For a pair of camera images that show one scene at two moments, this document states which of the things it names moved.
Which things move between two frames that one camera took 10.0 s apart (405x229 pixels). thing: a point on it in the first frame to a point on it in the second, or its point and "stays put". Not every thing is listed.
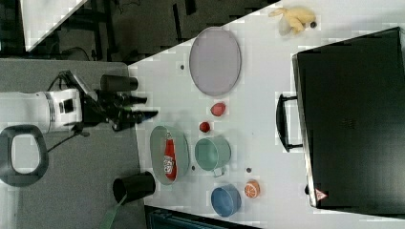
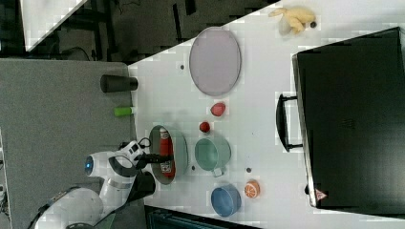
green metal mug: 212,154 stays put
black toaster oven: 351,100 stays put
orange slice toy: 252,189 stays put
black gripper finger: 137,100 to 158,158
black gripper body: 112,107 to 142,160
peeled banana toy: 293,19 stays put
